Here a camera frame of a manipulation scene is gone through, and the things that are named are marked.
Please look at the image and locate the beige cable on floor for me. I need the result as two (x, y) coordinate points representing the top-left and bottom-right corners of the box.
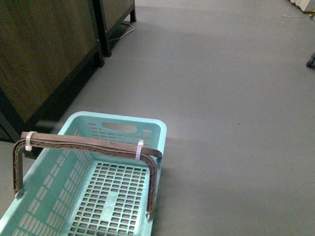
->
(108, 23), (135, 41)

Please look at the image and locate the light blue plastic basket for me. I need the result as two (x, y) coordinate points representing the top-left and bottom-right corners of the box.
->
(0, 112), (167, 236)

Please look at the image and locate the white zip tie right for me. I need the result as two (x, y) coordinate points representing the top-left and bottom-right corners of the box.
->
(135, 140), (144, 161)

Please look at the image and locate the black caster wheel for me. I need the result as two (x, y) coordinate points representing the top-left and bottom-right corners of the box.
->
(306, 52), (315, 68)

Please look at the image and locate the brown basket handle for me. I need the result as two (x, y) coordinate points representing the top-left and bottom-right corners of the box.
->
(12, 132), (163, 220)

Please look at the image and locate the white zip tie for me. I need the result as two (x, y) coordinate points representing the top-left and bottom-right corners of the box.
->
(135, 140), (144, 161)
(25, 131), (36, 151)

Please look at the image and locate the white zip tie left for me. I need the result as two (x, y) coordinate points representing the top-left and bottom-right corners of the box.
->
(25, 131), (36, 151)

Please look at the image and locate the dark wooden display stand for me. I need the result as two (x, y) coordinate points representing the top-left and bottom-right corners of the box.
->
(0, 0), (104, 142)

